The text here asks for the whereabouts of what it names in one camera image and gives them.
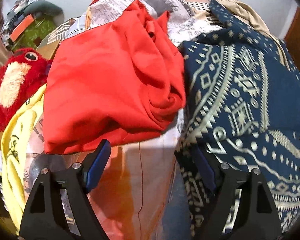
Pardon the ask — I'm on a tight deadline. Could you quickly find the beige garment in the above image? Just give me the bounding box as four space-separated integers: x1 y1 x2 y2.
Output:
216 0 290 70

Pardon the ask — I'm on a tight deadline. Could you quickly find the printed bed sheet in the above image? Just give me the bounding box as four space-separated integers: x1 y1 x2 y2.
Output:
38 0 218 239

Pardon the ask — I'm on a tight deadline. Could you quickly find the orange strap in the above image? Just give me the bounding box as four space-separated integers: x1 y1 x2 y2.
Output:
9 13 35 42

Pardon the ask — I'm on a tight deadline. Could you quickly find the navy patterned cloth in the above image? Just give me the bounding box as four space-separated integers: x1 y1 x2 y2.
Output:
176 0 300 231

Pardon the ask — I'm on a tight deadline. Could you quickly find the yellow garment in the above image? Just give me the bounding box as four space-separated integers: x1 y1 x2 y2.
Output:
1 85 46 231

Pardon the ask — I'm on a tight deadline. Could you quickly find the red garment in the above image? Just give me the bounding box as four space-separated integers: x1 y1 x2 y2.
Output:
43 0 186 154

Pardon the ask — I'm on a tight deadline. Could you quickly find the red plush toy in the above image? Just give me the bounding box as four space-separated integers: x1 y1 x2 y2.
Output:
0 48 52 132

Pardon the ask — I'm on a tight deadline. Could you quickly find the green camouflage bag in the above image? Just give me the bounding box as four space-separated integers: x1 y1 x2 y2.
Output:
11 16 56 52

